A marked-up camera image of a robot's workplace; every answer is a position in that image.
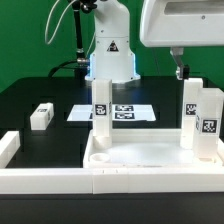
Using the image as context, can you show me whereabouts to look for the grey looped cable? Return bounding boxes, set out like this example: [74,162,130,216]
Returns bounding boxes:
[44,0,78,46]

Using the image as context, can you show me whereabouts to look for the white desk tabletop panel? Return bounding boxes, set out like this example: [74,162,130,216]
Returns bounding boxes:
[83,129,224,168]

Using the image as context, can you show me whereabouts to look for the black cable on table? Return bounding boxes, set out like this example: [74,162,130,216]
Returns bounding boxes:
[47,59,88,78]

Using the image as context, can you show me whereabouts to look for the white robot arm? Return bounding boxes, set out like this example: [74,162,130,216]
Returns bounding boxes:
[86,0,224,83]

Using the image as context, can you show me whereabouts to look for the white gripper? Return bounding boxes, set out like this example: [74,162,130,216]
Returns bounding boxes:
[140,0,224,80]

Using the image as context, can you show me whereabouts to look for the fiducial marker sheet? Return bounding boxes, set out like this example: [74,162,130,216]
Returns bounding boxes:
[67,104,156,121]

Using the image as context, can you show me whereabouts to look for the black camera stand pole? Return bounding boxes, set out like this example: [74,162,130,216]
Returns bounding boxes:
[68,0,98,78]

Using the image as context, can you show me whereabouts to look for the white U-shaped obstacle fence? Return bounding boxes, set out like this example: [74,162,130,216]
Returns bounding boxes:
[0,131,224,194]

